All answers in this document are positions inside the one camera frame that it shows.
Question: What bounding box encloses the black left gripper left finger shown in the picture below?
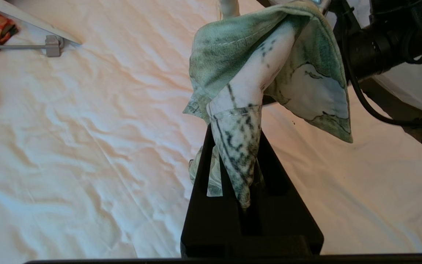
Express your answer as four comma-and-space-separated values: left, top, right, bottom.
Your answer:
181, 123, 247, 239

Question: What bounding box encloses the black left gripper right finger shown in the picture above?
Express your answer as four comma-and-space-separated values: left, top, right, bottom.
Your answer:
258, 132, 324, 239

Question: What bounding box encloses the green floral print shirt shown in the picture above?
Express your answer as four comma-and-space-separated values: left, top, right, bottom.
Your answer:
183, 0, 353, 210

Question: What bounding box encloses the white hanger with metal bar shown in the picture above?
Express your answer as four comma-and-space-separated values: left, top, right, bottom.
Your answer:
0, 0, 82, 58

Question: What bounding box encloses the white sheeted bed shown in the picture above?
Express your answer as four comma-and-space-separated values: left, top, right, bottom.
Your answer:
0, 0, 422, 257

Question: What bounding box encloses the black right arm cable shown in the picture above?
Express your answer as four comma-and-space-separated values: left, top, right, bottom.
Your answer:
341, 11, 422, 129

